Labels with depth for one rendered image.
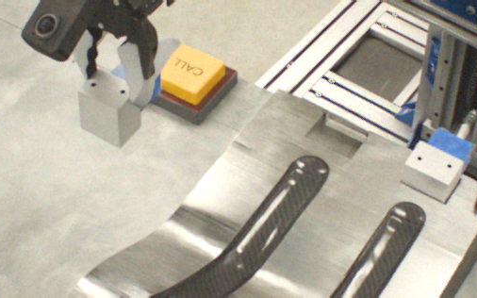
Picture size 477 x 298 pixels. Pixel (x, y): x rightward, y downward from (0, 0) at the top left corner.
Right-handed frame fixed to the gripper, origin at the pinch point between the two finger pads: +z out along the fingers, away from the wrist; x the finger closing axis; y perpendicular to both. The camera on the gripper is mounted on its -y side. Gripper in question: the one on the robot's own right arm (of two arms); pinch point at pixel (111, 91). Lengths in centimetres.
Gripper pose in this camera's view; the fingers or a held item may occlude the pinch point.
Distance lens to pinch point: 108.3
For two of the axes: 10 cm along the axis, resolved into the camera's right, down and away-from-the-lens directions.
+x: -8.4, -4.1, 3.5
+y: 5.4, -6.2, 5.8
